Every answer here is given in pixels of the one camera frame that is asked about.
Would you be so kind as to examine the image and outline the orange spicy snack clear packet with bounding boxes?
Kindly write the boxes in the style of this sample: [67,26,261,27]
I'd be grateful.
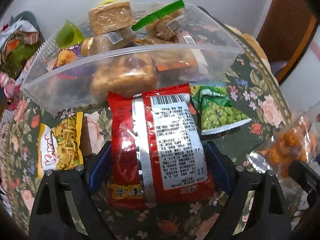
[248,113,319,195]

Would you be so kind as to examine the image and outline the yellow noodle snack packet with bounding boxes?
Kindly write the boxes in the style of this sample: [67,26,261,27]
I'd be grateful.
[37,112,84,178]

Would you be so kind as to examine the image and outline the green peas packet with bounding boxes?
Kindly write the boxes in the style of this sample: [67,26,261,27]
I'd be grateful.
[190,85,252,135]

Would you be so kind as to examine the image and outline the red white snack packet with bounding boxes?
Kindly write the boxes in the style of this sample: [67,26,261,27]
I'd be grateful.
[108,83,215,209]

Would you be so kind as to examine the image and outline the green jelly cup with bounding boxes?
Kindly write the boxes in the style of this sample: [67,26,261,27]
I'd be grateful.
[56,20,86,49]

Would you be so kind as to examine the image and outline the clear bag with green clip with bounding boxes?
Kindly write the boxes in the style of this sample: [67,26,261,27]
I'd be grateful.
[131,0,186,45]

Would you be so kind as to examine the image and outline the nut brittle cake packet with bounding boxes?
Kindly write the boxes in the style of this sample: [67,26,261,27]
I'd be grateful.
[90,53,157,101]

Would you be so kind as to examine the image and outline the blue round biscuit packet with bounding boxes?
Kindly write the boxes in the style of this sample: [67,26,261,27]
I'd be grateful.
[53,43,89,80]

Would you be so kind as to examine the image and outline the gold edged cracker packet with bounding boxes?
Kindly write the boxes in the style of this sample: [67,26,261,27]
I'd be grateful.
[80,28,136,56]

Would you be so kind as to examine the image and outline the beige cake packet with barcode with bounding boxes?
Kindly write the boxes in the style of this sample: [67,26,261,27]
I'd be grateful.
[88,1,136,35]

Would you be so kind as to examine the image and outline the white sliding door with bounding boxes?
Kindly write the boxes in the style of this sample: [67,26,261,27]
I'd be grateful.
[280,29,320,111]

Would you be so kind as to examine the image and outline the floral green bedspread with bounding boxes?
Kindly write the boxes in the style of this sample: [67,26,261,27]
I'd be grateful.
[1,26,292,239]

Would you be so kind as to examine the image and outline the pink plush toy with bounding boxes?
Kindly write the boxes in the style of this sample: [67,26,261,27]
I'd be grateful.
[0,72,19,99]

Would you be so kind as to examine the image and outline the brown wooden wardrobe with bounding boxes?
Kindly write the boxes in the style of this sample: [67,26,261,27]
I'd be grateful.
[257,0,318,84]

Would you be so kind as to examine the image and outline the pile of clothes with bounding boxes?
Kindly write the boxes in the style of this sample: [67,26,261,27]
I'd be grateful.
[1,11,44,79]

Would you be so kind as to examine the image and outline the clear plastic storage box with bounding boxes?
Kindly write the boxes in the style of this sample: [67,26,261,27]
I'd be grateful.
[21,3,243,115]

